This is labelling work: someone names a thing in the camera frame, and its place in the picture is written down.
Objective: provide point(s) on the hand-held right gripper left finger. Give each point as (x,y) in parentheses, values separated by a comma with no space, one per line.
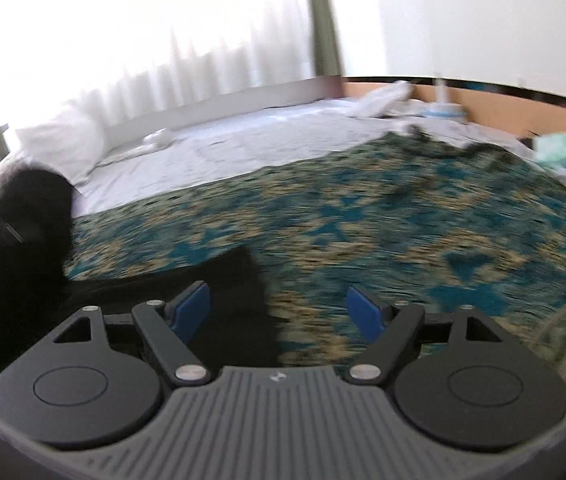
(190,310)

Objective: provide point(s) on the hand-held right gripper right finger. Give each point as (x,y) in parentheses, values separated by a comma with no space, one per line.
(365,310)

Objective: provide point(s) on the black pants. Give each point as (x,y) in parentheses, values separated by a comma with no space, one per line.
(18,285)

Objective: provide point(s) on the teal paisley blanket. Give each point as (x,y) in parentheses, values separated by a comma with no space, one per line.
(388,220)

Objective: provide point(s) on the white bed sheet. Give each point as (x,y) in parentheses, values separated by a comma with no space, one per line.
(243,150)

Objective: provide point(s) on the small white cloth bundle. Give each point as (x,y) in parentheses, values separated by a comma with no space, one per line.
(155,141)

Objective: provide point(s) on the white pillow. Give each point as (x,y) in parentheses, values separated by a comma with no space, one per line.
(63,142)

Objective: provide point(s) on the crumpled white cloth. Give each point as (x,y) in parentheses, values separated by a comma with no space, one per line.
(383,100)

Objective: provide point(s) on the light blue box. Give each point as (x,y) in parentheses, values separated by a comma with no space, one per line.
(443,111)

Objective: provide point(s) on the grey bed headboard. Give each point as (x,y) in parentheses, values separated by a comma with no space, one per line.
(243,100)

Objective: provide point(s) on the sheer white curtain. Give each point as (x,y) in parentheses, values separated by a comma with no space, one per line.
(163,35)

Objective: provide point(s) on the wooden bed frame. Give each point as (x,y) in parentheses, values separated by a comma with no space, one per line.
(503,107)

